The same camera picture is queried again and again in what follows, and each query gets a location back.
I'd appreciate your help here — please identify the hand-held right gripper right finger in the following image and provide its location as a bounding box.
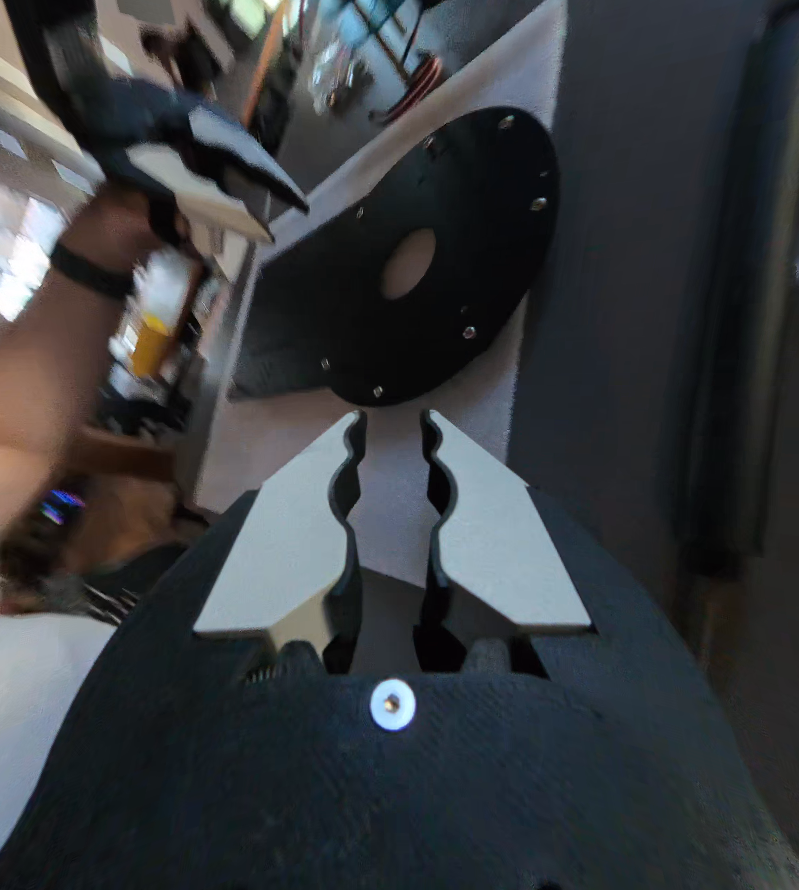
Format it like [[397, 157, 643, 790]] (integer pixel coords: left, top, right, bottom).
[[412, 409, 594, 675]]

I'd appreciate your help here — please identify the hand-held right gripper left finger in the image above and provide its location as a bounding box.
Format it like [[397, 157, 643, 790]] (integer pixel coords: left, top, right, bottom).
[[192, 409, 369, 675]]

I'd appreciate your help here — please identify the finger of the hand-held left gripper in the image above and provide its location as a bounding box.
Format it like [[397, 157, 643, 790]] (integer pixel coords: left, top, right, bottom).
[[124, 141, 276, 244], [187, 106, 311, 214]]

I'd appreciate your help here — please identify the black round base plate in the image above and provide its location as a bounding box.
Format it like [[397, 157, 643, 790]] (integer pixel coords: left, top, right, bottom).
[[229, 106, 562, 407]]

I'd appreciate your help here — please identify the person's left forearm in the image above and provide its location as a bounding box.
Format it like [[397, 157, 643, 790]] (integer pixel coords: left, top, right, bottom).
[[0, 274, 137, 502]]

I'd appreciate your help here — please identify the dark desk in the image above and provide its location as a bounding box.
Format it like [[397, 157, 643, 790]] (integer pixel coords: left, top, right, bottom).
[[232, 0, 799, 890]]

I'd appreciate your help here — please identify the person's left hand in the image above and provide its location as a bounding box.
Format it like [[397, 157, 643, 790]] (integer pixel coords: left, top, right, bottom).
[[58, 184, 196, 280]]

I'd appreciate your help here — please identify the white foam sheet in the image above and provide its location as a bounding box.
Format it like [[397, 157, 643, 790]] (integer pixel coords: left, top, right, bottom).
[[194, 0, 569, 592]]

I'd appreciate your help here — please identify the black wristband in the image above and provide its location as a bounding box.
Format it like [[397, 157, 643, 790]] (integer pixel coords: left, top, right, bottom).
[[49, 238, 137, 301]]

